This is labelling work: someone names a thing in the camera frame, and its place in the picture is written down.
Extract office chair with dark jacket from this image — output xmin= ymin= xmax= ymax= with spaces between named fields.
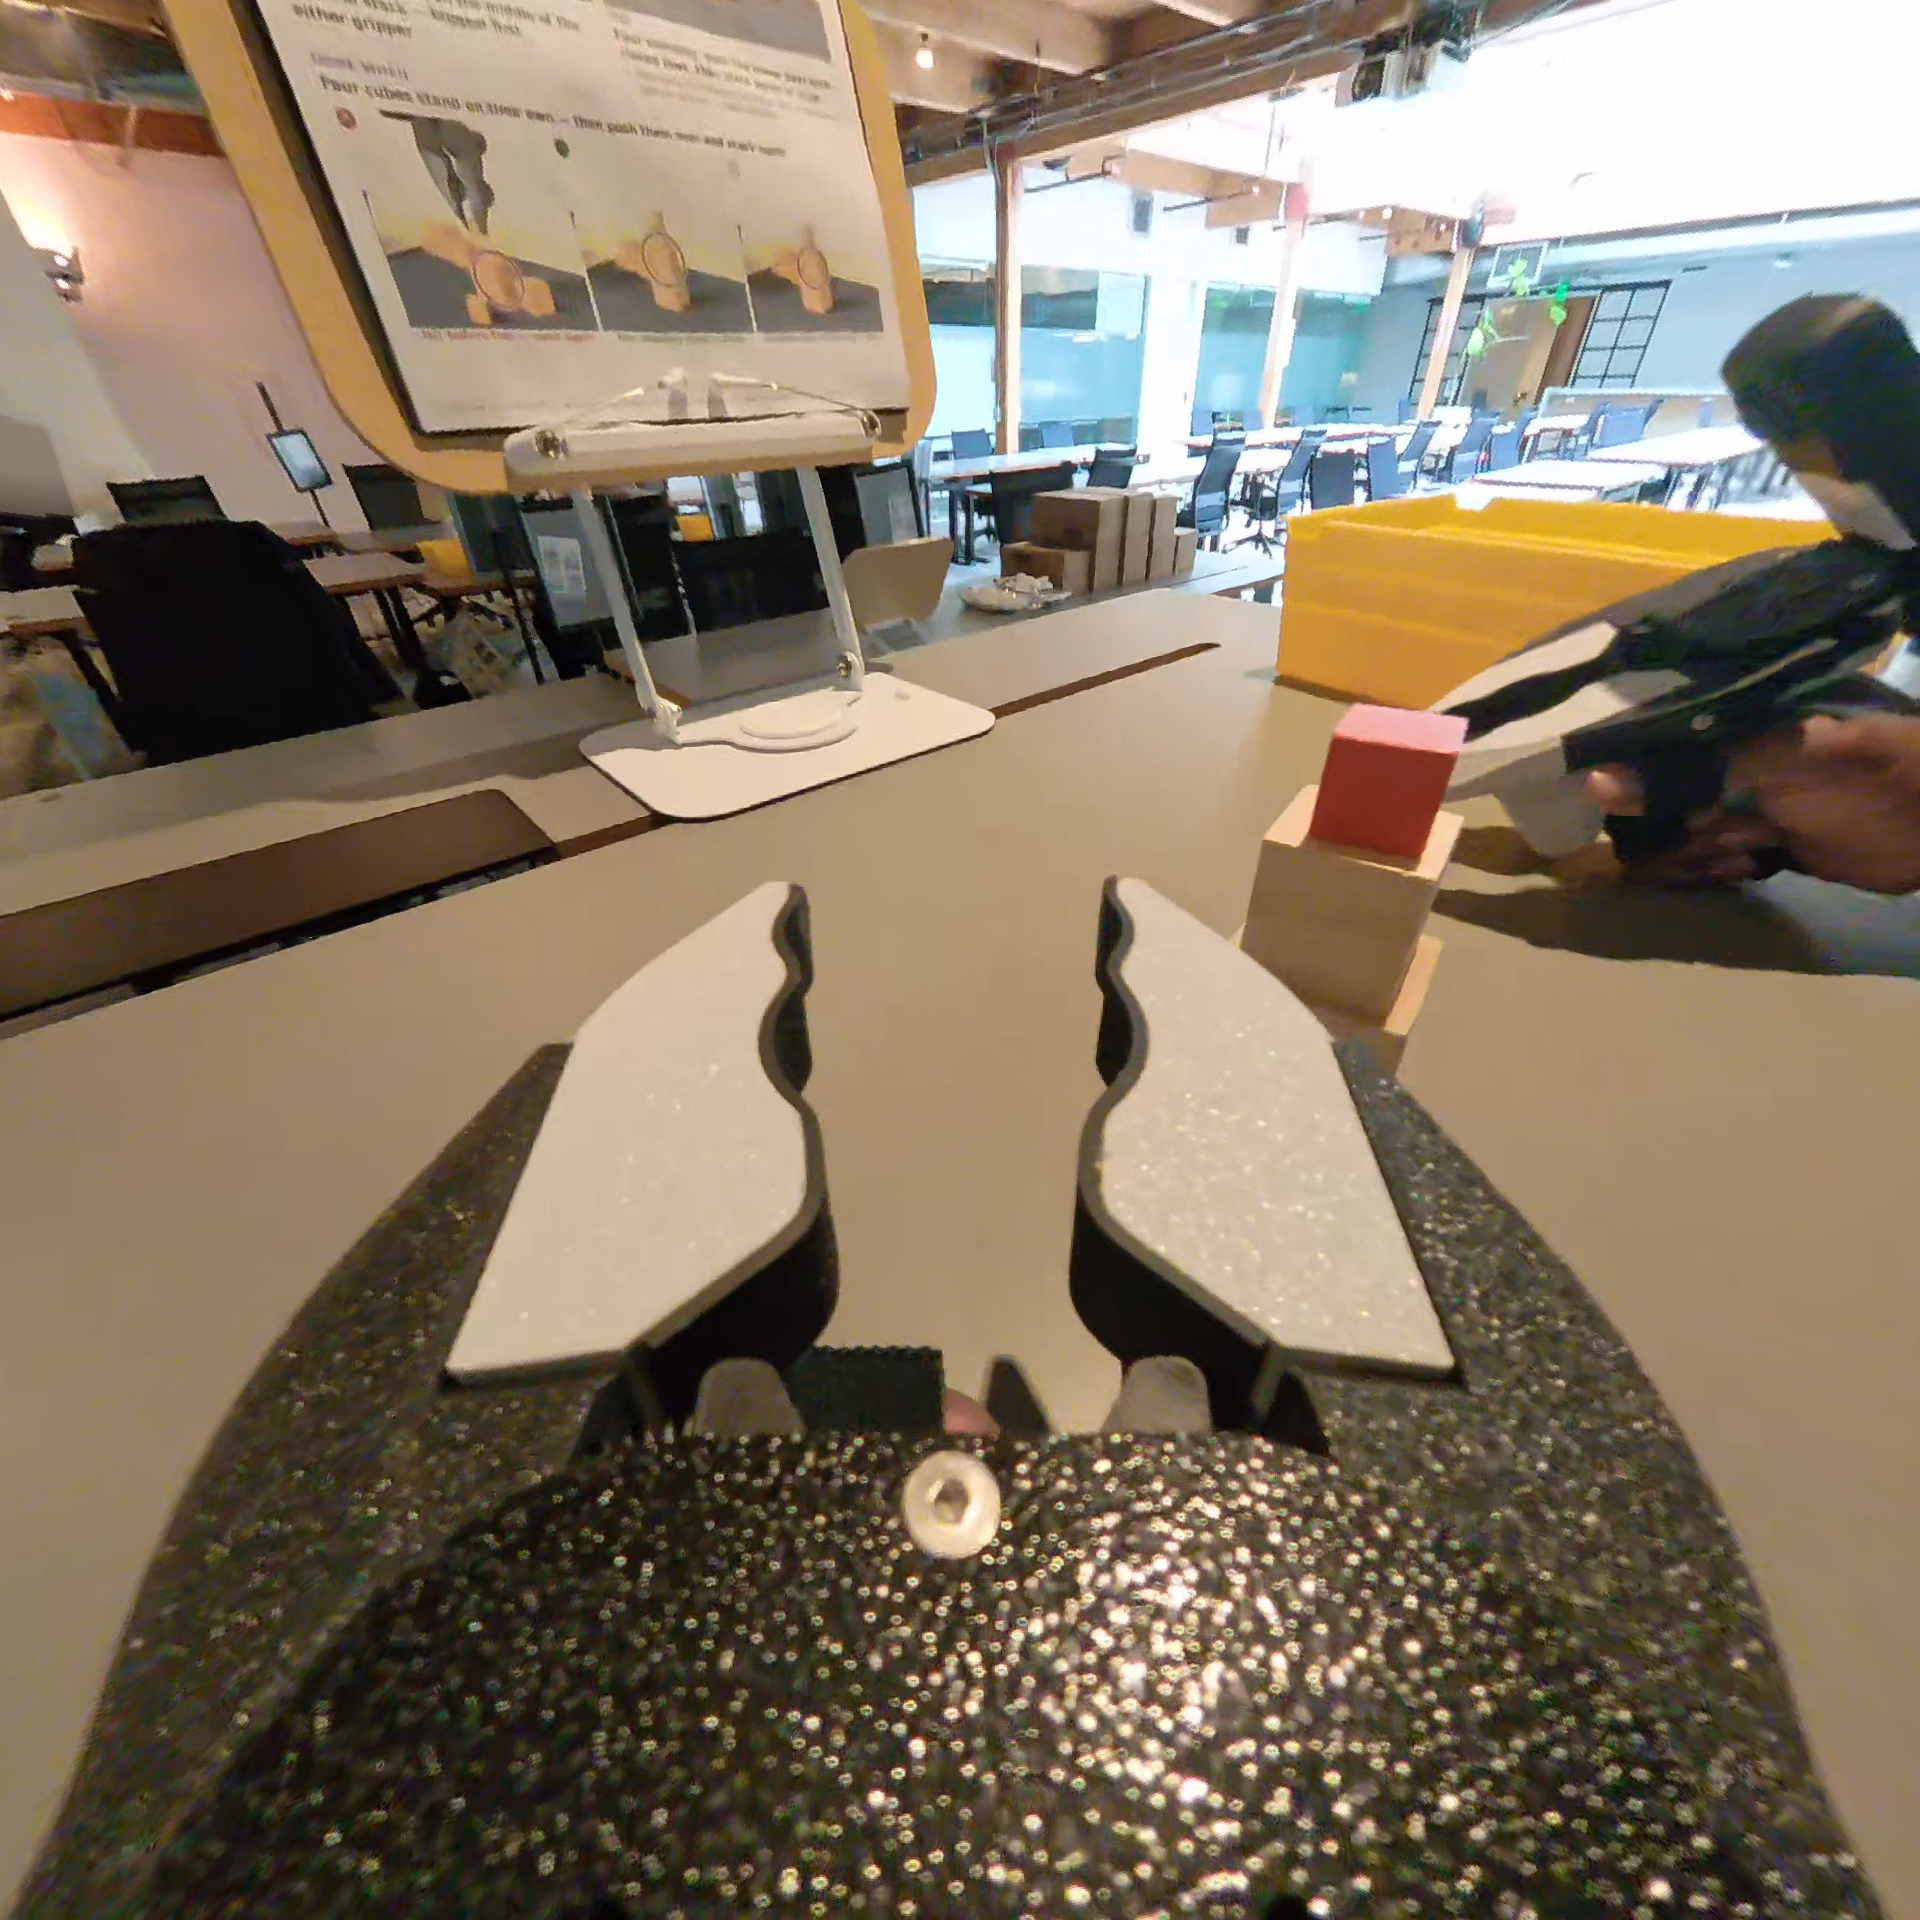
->
xmin=69 ymin=516 xmax=409 ymax=772

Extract person's right hand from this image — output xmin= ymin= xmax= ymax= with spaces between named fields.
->
xmin=1591 ymin=700 xmax=1920 ymax=897

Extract red wooden cube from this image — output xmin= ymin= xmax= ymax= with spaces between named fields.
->
xmin=1313 ymin=700 xmax=1468 ymax=866

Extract row of cardboard boxes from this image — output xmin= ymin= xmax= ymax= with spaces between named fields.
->
xmin=1000 ymin=484 xmax=1207 ymax=592

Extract medium plain wooden cube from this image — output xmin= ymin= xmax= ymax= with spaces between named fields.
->
xmin=1242 ymin=793 xmax=1463 ymax=1022

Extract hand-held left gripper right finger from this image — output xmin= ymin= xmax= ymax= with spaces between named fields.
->
xmin=1071 ymin=875 xmax=1463 ymax=1434

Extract wooden board with instruction sheet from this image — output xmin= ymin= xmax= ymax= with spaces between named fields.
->
xmin=160 ymin=0 xmax=942 ymax=488

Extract large plain wooden cube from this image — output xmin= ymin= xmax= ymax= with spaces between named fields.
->
xmin=1226 ymin=921 xmax=1443 ymax=1079

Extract pale wooden stand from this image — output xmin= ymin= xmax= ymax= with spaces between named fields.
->
xmin=841 ymin=535 xmax=961 ymax=632

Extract row of black office chairs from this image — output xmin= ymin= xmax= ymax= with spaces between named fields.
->
xmin=1185 ymin=396 xmax=1770 ymax=559

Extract tablet on pole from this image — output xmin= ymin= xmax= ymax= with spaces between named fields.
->
xmin=253 ymin=381 xmax=337 ymax=520

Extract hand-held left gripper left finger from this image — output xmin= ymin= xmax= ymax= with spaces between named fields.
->
xmin=445 ymin=882 xmax=841 ymax=1434

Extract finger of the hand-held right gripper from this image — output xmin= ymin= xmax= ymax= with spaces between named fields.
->
xmin=1443 ymin=739 xmax=1621 ymax=863
xmin=1420 ymin=610 xmax=1654 ymax=741

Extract yellow plastic bin stack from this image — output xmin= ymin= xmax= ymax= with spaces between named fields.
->
xmin=1276 ymin=494 xmax=1843 ymax=709

